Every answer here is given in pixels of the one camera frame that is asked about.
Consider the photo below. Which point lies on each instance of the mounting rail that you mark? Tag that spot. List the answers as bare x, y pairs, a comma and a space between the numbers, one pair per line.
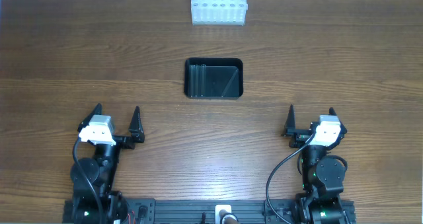
185, 212

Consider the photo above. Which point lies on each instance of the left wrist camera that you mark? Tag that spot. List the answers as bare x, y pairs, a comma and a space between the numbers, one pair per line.
97, 131

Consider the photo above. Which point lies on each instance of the clear test tube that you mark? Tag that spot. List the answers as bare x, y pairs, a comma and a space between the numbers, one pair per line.
197, 82
230, 82
203, 82

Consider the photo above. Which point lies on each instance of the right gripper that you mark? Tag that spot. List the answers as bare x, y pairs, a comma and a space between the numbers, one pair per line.
301, 137

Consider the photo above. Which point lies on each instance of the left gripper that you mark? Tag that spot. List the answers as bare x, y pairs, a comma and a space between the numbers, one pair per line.
125, 142

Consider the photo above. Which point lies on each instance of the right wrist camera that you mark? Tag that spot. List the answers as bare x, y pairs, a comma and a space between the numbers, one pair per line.
326, 131

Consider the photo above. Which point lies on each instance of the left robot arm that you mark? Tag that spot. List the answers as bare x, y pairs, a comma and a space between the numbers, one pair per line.
86, 171

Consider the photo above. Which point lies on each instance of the black tray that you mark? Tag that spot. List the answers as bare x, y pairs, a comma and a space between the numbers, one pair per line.
215, 82

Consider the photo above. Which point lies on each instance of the white test tube rack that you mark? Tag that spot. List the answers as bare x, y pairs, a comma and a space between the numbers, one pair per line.
218, 9

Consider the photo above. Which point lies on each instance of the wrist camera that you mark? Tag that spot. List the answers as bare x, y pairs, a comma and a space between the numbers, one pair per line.
326, 131
97, 131

